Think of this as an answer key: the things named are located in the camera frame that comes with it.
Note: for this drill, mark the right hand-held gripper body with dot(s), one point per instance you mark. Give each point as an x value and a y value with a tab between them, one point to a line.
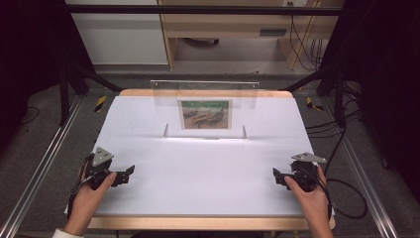
305	172

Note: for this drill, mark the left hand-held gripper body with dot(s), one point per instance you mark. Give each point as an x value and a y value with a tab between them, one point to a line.
100	162

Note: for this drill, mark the thin metal rod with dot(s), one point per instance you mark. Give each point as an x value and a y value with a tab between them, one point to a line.
244	132

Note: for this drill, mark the clear acrylic frame plate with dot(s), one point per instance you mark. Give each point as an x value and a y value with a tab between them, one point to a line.
165	95

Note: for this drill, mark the printed picture card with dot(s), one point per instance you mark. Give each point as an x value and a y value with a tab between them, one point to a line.
204	114

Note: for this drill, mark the person's right hand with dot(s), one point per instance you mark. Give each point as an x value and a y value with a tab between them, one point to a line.
310	205

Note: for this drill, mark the person's left hand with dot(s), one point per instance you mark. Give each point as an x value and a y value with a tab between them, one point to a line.
86	205

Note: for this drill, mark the left yellow clamp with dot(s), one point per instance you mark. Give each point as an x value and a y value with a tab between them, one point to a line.
101	103

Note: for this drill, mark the yellow clamp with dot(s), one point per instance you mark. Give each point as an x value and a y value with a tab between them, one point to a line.
101	103
312	104

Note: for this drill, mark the right yellow clamp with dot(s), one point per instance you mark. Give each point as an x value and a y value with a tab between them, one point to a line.
312	104

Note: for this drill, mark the white table cover sheet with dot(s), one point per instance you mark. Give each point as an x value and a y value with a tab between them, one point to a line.
204	172

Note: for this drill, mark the black metal stand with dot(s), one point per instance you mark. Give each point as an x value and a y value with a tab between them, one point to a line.
336	92
66	92

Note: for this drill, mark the dark curtain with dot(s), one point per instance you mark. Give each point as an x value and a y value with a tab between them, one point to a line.
29	59
386	82

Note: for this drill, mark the white cabinet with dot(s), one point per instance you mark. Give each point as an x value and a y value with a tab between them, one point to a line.
122	36

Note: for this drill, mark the wooden desk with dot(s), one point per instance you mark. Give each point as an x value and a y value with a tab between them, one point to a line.
231	26

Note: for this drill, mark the black horizontal bar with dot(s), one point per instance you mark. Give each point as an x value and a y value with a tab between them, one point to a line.
198	10

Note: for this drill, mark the aluminium floor rail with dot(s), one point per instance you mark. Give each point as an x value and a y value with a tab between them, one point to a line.
366	172
39	165

